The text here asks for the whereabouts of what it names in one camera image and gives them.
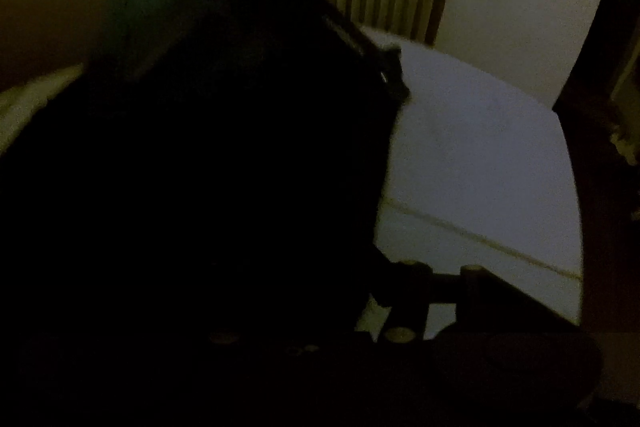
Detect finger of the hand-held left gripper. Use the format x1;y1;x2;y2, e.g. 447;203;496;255
372;44;412;105

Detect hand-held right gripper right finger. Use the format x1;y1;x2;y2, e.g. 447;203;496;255
370;259;581;345

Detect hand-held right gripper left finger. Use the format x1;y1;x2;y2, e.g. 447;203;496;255
195;287;256;350

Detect black garment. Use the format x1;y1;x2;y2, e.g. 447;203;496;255
0;0;408;408

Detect blue garment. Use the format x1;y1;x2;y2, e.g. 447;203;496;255
106;0;227;78

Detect curved-back wooden chair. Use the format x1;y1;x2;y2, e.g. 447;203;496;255
0;0;128;92

